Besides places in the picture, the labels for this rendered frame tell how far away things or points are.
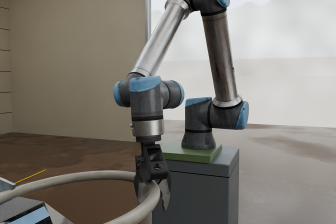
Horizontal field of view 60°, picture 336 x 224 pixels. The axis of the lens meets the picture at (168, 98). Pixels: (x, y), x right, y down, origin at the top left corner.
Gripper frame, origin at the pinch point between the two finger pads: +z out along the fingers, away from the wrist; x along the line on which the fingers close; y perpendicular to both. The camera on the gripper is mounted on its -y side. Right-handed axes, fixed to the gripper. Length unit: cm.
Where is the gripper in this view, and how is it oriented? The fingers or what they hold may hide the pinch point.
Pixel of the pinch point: (154, 209)
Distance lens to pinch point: 85.9
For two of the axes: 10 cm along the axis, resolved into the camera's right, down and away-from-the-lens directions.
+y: -2.5, 0.1, 9.7
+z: 0.6, 10.0, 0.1
